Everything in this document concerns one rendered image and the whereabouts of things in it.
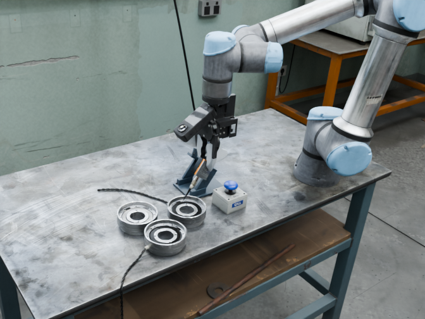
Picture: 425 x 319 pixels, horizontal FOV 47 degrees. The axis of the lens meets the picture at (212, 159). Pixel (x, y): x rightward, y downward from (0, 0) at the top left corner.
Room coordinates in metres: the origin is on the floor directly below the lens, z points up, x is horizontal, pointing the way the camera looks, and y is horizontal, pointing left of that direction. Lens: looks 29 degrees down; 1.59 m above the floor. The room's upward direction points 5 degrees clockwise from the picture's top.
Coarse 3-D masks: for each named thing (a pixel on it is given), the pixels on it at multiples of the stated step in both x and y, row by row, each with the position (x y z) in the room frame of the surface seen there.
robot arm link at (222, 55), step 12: (216, 36) 1.15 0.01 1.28; (228, 36) 1.16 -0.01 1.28; (204, 48) 1.17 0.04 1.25; (216, 48) 1.14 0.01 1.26; (228, 48) 1.14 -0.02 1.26; (204, 60) 1.16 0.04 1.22; (216, 60) 1.14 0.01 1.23; (228, 60) 1.14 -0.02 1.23; (240, 60) 1.15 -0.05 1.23; (204, 72) 1.16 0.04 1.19; (216, 72) 1.14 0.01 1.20; (228, 72) 1.15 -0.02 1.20
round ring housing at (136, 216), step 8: (120, 208) 1.06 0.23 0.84; (128, 208) 1.08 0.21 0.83; (144, 208) 1.08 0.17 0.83; (152, 208) 1.08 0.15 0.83; (120, 216) 1.04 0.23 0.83; (128, 216) 1.04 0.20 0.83; (136, 216) 1.06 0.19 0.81; (144, 216) 1.06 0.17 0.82; (120, 224) 1.01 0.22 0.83; (128, 224) 0.99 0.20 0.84; (136, 224) 0.99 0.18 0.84; (144, 224) 1.00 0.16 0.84; (128, 232) 1.00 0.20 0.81; (136, 232) 0.99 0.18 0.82
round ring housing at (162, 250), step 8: (152, 224) 1.01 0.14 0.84; (160, 224) 1.02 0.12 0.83; (168, 224) 1.02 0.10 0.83; (176, 224) 1.02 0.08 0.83; (144, 232) 0.96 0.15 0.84; (160, 232) 0.99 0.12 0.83; (168, 232) 0.99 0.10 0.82; (184, 232) 0.99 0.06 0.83; (144, 240) 0.96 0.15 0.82; (160, 240) 0.95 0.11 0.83; (168, 240) 0.96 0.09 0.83; (184, 240) 0.95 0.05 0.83; (152, 248) 0.93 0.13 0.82; (160, 248) 0.92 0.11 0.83; (168, 248) 0.92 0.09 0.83; (176, 248) 0.93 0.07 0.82
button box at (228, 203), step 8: (216, 192) 1.16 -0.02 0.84; (224, 192) 1.17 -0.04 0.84; (232, 192) 1.16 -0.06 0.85; (240, 192) 1.17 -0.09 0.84; (216, 200) 1.16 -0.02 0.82; (224, 200) 1.14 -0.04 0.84; (232, 200) 1.13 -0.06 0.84; (240, 200) 1.15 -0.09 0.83; (224, 208) 1.13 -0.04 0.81; (232, 208) 1.13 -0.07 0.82; (240, 208) 1.15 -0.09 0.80
